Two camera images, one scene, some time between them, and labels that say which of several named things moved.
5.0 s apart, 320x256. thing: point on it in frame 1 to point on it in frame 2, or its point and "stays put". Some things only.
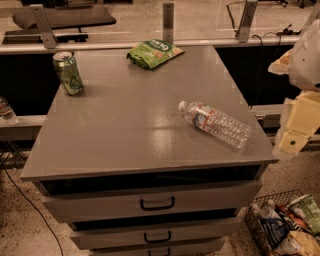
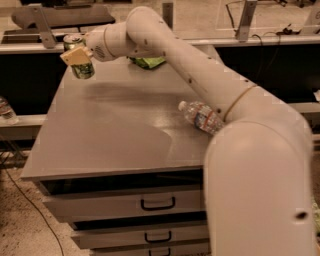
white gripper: [306, 63] to [96, 45]
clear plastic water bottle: [215, 122] stays put
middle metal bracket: [168, 22] stays put
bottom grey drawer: [189, 250] stays put
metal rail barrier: [44, 46] stays put
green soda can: [68, 72] to [72, 42]
